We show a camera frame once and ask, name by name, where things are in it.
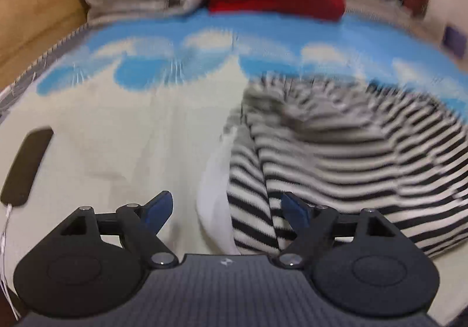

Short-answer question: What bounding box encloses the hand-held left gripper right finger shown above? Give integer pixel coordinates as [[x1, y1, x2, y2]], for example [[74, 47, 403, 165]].
[[278, 191, 399, 270]]

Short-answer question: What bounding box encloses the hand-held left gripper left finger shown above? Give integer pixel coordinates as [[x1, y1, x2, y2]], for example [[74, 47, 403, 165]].
[[58, 190, 180, 270]]

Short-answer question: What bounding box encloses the black white striped small garment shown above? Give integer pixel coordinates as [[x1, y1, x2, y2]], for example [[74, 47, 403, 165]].
[[195, 71, 468, 259]]

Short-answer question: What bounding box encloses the blue white printed bedsheet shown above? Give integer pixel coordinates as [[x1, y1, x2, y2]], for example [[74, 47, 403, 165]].
[[0, 13, 468, 327]]

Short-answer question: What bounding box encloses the black flat phone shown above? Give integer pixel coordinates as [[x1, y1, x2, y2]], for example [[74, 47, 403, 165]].
[[1, 128, 55, 205]]

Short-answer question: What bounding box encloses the grey quilted mattress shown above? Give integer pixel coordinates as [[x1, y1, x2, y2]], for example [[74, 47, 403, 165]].
[[0, 22, 90, 123]]

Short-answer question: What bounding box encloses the purple box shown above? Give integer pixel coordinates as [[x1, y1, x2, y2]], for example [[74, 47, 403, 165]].
[[442, 25, 467, 57]]

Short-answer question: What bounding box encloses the white charging cable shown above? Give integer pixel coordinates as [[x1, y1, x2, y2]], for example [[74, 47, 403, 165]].
[[0, 203, 20, 321]]

